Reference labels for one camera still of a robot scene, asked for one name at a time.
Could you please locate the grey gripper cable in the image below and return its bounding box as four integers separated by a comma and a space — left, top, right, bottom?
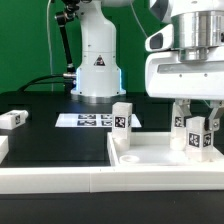
129, 1, 149, 38

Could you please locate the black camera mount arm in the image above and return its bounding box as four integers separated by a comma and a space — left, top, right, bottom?
54, 0, 81, 80

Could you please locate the thin white cable left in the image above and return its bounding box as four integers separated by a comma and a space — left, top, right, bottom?
46, 0, 55, 92

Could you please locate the white square table top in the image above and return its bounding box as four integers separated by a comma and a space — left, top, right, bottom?
107, 132, 224, 166

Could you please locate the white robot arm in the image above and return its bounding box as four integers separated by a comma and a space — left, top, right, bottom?
72, 0, 224, 130

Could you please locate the white U-shaped obstacle fence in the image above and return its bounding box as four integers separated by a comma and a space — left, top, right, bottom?
0, 134, 224, 195

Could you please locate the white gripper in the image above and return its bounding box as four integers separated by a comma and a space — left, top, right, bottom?
145, 49, 224, 131

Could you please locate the black cable bundle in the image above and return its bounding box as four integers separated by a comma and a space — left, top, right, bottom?
18, 73, 76, 93

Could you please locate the white sheet with markers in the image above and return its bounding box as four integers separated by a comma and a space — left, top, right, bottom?
54, 113, 142, 128

